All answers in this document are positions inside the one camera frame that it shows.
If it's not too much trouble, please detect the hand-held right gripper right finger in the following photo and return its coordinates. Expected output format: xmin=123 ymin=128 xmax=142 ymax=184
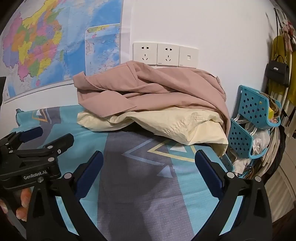
xmin=195 ymin=149 xmax=273 ymax=241

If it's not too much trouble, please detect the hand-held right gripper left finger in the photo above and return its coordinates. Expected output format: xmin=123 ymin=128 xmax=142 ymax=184
xmin=25 ymin=151 xmax=104 ymax=241

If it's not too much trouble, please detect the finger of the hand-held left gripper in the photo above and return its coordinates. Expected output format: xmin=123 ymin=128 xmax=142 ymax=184
xmin=11 ymin=133 xmax=75 ymax=163
xmin=0 ymin=127 xmax=43 ymax=149

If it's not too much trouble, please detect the pink jacket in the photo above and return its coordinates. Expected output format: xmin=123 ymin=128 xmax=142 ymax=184
xmin=73 ymin=61 xmax=232 ymax=139

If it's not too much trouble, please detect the person's left hand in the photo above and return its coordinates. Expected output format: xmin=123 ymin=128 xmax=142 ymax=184
xmin=0 ymin=187 xmax=32 ymax=221

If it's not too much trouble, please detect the blue perforated plastic basket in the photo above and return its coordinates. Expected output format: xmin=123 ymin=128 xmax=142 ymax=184
xmin=228 ymin=118 xmax=271 ymax=159
xmin=238 ymin=85 xmax=281 ymax=129

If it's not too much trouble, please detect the teal grey patterned bed sheet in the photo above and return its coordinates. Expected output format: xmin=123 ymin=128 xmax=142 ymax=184
xmin=15 ymin=104 xmax=234 ymax=241

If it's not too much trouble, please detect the cream yellow garment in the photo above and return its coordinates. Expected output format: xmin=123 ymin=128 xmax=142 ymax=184
xmin=77 ymin=107 xmax=229 ymax=158

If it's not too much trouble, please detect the white plastic bag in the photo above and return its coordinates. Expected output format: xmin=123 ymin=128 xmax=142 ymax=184
xmin=251 ymin=129 xmax=271 ymax=156

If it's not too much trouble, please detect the beige cloth bag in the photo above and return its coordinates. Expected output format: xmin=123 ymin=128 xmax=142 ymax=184
xmin=259 ymin=125 xmax=281 ymax=176

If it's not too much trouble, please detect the black handbag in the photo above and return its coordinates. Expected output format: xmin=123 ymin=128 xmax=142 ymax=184
xmin=265 ymin=55 xmax=290 ymax=87

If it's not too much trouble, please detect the yellow-green hanging garment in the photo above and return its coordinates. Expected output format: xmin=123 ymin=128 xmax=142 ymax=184
xmin=266 ymin=35 xmax=296 ymax=105

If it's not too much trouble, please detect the plush bunny toy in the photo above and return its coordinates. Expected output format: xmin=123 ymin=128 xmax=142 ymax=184
xmin=277 ymin=9 xmax=296 ymax=51

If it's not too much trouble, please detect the colourful wall map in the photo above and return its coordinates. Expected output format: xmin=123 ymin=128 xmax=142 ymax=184
xmin=0 ymin=0 xmax=123 ymax=103

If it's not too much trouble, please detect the white wall socket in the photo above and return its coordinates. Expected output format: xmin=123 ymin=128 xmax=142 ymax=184
xmin=132 ymin=42 xmax=158 ymax=66
xmin=157 ymin=43 xmax=181 ymax=67

